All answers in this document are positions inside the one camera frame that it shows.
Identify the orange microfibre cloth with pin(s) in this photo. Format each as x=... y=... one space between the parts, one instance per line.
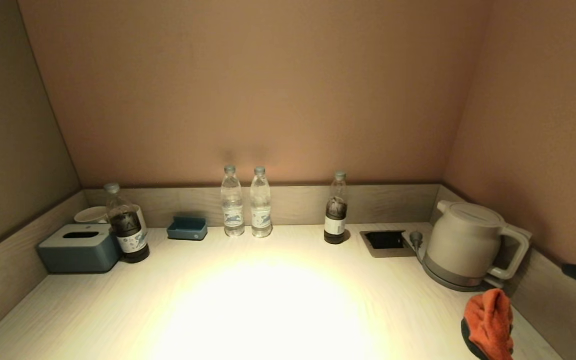
x=490 y=325

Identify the clear water bottle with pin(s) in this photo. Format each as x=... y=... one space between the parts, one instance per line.
x=261 y=210
x=232 y=210

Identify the slim dark bottle white label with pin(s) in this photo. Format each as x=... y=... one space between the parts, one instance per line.
x=336 y=220

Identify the small blue tray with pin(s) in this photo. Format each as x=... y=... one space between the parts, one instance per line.
x=188 y=231

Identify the recessed black socket box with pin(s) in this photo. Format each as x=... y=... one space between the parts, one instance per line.
x=385 y=241

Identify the grey power plug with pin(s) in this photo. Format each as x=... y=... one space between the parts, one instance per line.
x=415 y=240

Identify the white ceramic cup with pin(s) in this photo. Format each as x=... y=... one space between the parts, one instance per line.
x=141 y=220
x=90 y=215

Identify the dark drink bottle patterned label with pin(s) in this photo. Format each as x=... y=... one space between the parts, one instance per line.
x=128 y=235

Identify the white electric kettle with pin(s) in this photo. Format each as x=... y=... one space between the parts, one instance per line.
x=460 y=240

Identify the grey kettle base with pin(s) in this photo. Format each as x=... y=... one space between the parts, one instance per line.
x=443 y=281

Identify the blue-grey tissue box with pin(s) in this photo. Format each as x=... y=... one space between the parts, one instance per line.
x=78 y=252

